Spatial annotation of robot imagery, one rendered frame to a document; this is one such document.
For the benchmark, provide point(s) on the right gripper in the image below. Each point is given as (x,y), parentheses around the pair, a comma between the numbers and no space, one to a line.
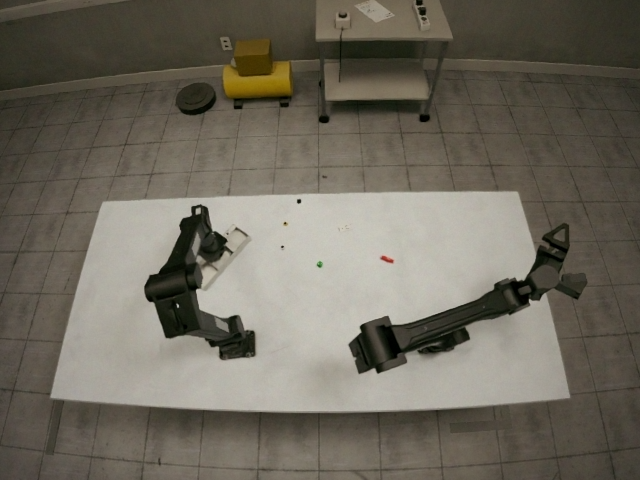
(543,253)

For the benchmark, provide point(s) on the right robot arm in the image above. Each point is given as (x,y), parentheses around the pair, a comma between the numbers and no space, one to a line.
(376,350)

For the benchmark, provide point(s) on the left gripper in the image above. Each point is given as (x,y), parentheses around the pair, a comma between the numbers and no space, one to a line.
(213,251)

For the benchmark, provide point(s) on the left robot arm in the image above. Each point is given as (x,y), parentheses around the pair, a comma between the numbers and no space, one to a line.
(171,287)

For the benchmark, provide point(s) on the white three-compartment bin rack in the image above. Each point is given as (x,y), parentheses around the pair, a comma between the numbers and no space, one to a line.
(237,241)

